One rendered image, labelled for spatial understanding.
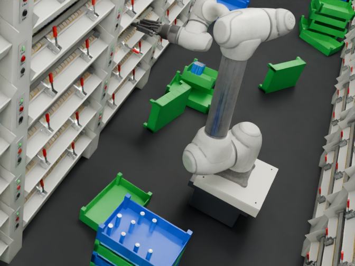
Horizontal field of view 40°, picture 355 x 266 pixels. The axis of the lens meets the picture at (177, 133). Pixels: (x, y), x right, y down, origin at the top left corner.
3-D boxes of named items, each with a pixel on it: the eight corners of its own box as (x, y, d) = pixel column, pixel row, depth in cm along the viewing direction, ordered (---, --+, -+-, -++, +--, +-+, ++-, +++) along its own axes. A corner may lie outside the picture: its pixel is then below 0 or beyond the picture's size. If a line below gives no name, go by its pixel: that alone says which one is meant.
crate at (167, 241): (187, 243, 192) (193, 231, 187) (163, 281, 178) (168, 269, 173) (124, 205, 198) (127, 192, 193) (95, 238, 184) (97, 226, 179)
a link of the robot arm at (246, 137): (259, 168, 235) (275, 134, 221) (230, 178, 226) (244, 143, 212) (239, 146, 244) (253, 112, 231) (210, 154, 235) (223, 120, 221)
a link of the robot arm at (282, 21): (267, 9, 201) (242, 11, 194) (300, 1, 186) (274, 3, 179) (270, 41, 203) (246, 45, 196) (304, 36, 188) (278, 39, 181)
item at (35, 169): (92, 116, 235) (106, 101, 226) (19, 203, 190) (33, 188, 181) (59, 88, 232) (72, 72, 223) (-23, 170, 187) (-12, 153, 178)
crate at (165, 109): (183, 112, 300) (173, 105, 303) (192, 86, 287) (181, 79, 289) (152, 133, 280) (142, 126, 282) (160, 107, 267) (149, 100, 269)
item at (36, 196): (87, 144, 248) (100, 130, 239) (18, 231, 203) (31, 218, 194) (56, 117, 245) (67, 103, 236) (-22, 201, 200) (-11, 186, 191)
